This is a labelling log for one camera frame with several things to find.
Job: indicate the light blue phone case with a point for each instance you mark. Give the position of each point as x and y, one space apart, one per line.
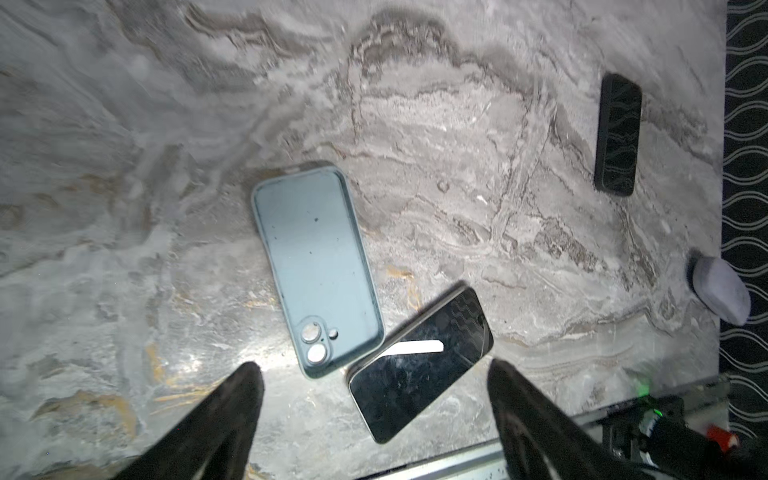
308 226

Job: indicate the black phone on table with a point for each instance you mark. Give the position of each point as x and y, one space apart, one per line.
419 362

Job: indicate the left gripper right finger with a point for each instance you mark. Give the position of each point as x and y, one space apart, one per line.
539 439

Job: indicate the purple grey cloth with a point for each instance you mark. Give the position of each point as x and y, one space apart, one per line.
721 289

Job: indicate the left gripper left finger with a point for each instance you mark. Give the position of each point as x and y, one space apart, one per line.
214 440

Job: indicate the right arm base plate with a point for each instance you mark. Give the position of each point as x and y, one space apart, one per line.
654 436

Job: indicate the red tape roll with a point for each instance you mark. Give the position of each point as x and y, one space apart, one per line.
725 439

